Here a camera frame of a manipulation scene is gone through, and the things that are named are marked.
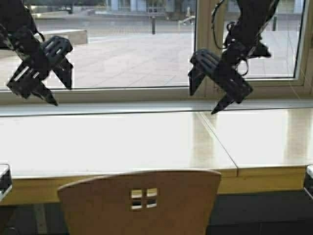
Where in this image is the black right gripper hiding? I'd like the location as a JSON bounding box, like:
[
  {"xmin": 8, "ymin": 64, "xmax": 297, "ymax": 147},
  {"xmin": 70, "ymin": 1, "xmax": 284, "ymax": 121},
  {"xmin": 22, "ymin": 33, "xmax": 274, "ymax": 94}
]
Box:
[{"xmin": 188, "ymin": 48, "xmax": 253, "ymax": 115}]

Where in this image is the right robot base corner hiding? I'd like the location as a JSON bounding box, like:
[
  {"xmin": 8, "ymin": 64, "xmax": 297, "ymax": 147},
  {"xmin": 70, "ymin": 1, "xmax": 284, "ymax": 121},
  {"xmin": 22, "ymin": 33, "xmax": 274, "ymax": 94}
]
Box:
[{"xmin": 303, "ymin": 165, "xmax": 313, "ymax": 199}]

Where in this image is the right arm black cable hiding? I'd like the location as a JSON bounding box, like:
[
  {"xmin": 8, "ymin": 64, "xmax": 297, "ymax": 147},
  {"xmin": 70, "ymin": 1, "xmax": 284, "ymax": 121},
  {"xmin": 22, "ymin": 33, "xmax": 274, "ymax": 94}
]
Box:
[{"xmin": 210, "ymin": 0, "xmax": 249, "ymax": 75}]

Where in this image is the metal handrail outside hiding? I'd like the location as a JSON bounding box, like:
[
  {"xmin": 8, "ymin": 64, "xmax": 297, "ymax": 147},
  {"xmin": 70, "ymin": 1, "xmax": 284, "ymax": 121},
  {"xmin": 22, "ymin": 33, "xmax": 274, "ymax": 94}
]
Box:
[{"xmin": 178, "ymin": 6, "xmax": 196, "ymax": 25}]

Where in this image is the dark bollard outside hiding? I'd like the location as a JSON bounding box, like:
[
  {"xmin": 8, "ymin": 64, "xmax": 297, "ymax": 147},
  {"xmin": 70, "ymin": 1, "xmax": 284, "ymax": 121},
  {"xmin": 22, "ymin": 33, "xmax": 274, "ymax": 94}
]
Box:
[{"xmin": 152, "ymin": 16, "xmax": 156, "ymax": 35}]

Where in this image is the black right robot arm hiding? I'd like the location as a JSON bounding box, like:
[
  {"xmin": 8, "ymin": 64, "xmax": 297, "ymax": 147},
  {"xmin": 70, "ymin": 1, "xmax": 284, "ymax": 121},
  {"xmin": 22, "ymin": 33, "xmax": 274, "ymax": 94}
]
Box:
[{"xmin": 188, "ymin": 0, "xmax": 279, "ymax": 115}]

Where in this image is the long wooden window counter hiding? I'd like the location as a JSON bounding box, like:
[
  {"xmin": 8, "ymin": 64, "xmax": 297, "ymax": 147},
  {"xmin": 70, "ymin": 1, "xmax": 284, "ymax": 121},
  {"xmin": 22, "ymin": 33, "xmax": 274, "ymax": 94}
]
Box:
[{"xmin": 0, "ymin": 108, "xmax": 313, "ymax": 206}]

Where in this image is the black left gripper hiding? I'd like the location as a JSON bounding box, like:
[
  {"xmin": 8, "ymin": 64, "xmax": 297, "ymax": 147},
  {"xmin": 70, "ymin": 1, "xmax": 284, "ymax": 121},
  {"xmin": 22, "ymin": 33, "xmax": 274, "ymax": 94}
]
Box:
[{"xmin": 7, "ymin": 35, "xmax": 74, "ymax": 106}]

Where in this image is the concrete bench outside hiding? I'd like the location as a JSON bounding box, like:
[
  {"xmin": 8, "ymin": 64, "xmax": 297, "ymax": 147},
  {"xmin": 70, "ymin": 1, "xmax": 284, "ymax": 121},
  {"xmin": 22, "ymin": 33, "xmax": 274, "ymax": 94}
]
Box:
[{"xmin": 40, "ymin": 29, "xmax": 89, "ymax": 46}]

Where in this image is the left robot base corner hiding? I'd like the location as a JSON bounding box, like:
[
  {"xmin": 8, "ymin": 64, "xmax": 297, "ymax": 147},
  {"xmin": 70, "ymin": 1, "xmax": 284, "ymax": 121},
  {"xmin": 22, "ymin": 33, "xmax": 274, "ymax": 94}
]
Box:
[{"xmin": 0, "ymin": 164, "xmax": 13, "ymax": 202}]

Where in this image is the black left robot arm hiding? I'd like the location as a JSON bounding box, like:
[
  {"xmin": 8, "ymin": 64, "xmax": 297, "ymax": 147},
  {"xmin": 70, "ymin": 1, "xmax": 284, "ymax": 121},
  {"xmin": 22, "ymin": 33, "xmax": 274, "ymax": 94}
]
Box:
[{"xmin": 0, "ymin": 0, "xmax": 73, "ymax": 106}]

